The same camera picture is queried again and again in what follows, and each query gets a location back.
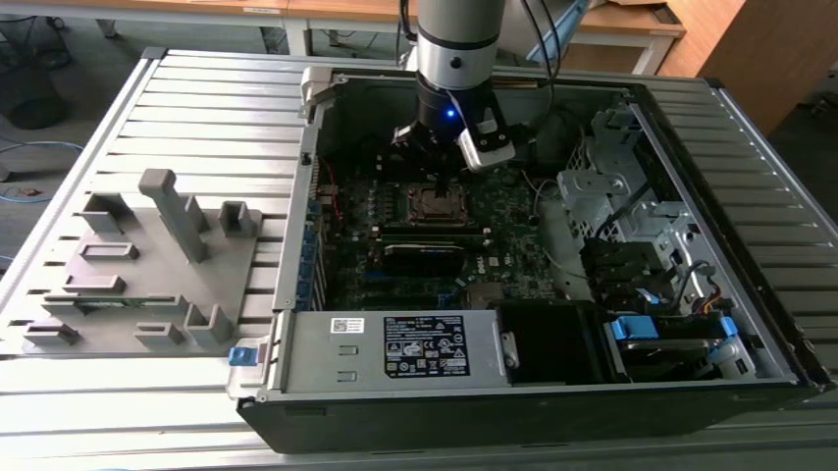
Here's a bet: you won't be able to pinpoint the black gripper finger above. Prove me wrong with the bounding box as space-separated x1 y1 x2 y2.
390 124 454 200

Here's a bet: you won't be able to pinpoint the metal socket cover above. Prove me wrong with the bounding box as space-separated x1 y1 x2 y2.
404 183 472 227

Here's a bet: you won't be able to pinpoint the silver CPU plate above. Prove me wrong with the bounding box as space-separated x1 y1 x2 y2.
422 193 459 218

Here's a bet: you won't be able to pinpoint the CPU socket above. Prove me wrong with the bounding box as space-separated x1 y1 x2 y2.
402 182 476 227

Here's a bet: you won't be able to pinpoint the black RAM slot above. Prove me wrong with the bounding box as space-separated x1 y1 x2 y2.
379 234 494 247

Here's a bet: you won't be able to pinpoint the black graphics card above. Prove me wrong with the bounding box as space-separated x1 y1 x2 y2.
383 242 466 276

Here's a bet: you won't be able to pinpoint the green motherboard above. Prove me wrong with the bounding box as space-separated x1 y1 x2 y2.
313 166 571 313

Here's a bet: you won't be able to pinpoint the silver metal drive cage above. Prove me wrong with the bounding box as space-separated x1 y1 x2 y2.
555 92 708 305

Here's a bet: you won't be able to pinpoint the brown chipset heatsink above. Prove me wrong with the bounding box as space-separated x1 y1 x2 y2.
467 282 506 308

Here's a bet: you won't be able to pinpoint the wooden desk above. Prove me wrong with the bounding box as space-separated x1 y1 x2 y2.
287 0 686 75
0 0 293 38

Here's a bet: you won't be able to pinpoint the black power connector bundle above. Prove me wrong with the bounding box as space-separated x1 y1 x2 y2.
579 237 675 300

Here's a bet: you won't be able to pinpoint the silver power supply unit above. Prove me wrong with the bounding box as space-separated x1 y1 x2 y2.
257 308 524 393

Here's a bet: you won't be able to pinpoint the grey parts rack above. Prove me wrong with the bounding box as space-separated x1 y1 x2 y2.
23 169 263 354

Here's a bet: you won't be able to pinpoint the hard disk in blue carrier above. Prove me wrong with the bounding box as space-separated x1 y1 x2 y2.
604 313 740 383

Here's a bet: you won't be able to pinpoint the wooden cabinet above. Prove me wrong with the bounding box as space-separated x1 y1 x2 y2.
658 0 838 136

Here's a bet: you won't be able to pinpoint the green RAM stick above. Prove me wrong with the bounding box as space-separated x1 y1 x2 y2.
45 293 177 310

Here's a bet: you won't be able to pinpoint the black round bin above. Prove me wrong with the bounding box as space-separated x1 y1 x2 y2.
0 68 71 131

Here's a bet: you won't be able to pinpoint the black open PC case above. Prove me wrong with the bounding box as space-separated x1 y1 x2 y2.
235 66 837 455

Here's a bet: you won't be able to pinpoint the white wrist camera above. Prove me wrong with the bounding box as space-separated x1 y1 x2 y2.
455 110 518 173

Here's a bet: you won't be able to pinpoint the black camera cable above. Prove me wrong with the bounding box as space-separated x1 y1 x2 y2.
520 0 563 146

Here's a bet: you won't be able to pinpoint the grey case release handle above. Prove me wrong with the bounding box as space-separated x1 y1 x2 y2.
299 67 348 119

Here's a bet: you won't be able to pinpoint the black looped cable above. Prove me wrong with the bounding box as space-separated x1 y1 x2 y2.
528 105 588 178

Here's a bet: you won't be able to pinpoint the black flat data cable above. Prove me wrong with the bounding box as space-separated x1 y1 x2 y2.
592 169 656 244

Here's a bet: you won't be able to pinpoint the blue floor cable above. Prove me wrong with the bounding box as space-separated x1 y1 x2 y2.
0 139 87 205

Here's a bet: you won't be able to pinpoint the coloured power wires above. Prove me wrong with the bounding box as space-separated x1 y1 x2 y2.
692 288 732 315

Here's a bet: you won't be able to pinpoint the black wire basket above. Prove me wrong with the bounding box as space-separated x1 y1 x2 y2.
0 14 73 70

